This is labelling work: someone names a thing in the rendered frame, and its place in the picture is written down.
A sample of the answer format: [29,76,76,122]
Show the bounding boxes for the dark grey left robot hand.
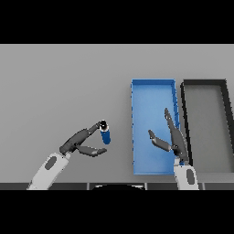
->
[58,121,108,158]

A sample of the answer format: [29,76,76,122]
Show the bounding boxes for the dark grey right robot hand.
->
[147,107,189,166]

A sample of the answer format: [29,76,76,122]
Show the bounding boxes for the blue bin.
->
[131,78,186,176]

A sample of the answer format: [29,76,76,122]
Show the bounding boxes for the blue pipe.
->
[99,120,112,145]

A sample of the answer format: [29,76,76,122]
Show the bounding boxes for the dark grey bin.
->
[180,79,234,175]

